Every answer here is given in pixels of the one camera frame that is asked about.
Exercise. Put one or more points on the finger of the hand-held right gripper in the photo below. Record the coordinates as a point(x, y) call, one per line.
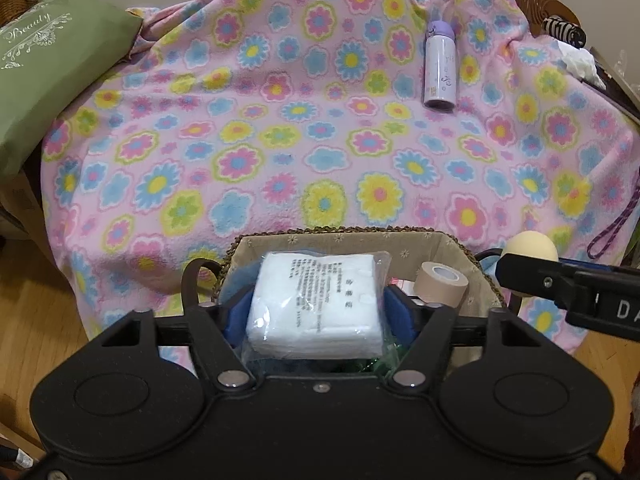
point(535, 272)

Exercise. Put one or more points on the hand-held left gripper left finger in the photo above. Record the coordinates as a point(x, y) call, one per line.
point(235, 320)

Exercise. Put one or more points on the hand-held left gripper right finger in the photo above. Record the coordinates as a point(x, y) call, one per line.
point(400, 317)

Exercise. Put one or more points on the beige egg sponge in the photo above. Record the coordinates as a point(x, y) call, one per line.
point(530, 247)

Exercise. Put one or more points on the blue fluffy scrunchie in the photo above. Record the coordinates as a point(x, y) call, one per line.
point(237, 277)

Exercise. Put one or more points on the beige tape roll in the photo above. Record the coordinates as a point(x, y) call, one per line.
point(440, 292)

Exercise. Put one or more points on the white cotton pads packet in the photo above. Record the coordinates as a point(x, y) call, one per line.
point(310, 300)

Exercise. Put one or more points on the woven basket with fabric lining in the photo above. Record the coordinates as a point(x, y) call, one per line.
point(320, 240)

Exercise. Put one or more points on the pink floral fleece blanket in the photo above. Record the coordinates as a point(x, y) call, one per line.
point(300, 135)

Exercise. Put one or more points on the white crumpled tissue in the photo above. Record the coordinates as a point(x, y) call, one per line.
point(582, 65)

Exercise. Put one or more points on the white purple-capped bottle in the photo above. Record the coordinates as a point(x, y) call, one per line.
point(440, 70)

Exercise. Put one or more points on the zebra striped pouch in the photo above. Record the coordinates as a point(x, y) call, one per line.
point(565, 30)

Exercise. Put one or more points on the green printed bag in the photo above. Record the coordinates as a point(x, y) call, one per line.
point(55, 75)

